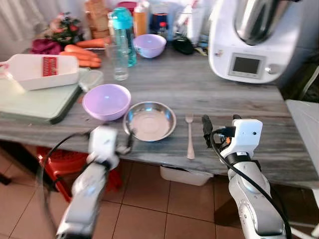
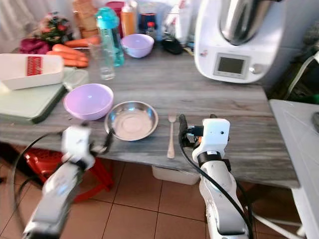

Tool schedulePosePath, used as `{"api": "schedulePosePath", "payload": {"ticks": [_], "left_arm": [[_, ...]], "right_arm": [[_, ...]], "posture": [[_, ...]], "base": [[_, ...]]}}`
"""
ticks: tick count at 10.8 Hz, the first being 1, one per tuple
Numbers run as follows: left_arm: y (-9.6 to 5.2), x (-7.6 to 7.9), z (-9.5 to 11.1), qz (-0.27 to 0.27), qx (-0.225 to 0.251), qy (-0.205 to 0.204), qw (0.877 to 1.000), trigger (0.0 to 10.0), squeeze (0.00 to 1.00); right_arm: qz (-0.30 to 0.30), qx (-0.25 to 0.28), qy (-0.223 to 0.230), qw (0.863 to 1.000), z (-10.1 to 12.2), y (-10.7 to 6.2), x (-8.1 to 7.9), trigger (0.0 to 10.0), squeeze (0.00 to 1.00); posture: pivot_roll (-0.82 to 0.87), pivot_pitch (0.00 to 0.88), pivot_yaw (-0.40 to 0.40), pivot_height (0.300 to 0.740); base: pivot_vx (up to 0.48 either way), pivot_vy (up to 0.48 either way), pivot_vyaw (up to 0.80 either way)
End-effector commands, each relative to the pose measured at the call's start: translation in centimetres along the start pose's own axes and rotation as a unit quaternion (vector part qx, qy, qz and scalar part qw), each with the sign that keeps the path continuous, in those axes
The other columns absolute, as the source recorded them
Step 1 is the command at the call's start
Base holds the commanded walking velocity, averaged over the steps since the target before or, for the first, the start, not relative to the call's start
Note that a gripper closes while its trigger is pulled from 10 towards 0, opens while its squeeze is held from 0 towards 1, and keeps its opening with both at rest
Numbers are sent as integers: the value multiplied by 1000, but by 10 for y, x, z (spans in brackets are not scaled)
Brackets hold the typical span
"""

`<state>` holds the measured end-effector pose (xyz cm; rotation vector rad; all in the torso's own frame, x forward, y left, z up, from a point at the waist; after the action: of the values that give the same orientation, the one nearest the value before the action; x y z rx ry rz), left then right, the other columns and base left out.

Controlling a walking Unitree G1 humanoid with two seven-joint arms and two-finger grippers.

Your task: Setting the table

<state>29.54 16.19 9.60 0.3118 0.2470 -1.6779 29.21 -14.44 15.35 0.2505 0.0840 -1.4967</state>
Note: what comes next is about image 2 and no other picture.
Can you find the orange bottle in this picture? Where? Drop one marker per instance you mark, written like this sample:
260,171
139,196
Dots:
128,20

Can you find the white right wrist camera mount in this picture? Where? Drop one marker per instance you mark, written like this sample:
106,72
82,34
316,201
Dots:
213,133

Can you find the small bottle with red cap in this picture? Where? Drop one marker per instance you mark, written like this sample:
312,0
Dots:
150,31

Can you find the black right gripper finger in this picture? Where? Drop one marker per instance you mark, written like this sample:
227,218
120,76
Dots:
183,128
213,117

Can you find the brown bread package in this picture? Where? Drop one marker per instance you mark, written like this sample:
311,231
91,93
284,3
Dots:
84,17

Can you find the large purple bowl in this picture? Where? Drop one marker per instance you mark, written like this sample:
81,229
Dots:
88,101

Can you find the round steel plate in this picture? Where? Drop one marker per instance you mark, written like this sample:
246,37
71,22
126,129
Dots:
132,122

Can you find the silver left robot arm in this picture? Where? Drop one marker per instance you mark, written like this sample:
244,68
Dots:
52,199

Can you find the white kitchen machine with display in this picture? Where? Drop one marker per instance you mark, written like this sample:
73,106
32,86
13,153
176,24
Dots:
207,40

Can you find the container with red lid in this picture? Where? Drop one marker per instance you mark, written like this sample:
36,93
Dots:
115,6

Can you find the white plastic tub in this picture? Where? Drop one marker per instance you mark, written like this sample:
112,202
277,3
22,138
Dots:
174,175

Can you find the steel fork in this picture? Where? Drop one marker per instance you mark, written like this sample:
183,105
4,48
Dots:
171,144

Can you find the black handheld device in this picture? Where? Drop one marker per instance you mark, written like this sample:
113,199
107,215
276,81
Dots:
316,122

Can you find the dark blue jar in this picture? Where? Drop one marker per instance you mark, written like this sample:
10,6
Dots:
143,20

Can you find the pale green cutting board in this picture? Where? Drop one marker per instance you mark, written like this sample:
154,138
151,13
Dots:
25,104

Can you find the pale translucent plastic piece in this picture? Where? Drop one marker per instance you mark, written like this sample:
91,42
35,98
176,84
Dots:
77,78

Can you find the white curtain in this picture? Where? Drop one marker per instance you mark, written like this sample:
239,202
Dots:
20,17

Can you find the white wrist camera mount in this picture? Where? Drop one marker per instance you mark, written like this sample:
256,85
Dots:
78,142
213,133

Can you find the white slicer with red blade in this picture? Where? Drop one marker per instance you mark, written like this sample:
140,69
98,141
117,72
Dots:
20,72

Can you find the clear drinking glass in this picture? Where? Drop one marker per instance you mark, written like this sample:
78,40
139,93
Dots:
105,64

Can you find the black rounded object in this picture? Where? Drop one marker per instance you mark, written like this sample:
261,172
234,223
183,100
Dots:
172,46

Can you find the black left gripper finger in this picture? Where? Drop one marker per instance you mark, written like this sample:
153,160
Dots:
108,139

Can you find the steel mixing jug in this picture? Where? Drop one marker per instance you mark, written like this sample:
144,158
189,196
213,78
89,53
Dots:
244,20

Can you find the white folding table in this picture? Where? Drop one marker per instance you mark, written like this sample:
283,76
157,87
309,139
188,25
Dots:
296,144

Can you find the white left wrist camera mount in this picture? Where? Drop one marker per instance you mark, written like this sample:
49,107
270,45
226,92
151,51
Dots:
78,142

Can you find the small purple bowl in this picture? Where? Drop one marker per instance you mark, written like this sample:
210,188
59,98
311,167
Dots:
137,45

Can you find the teal water bottle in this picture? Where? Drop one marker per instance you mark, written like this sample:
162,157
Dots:
112,35

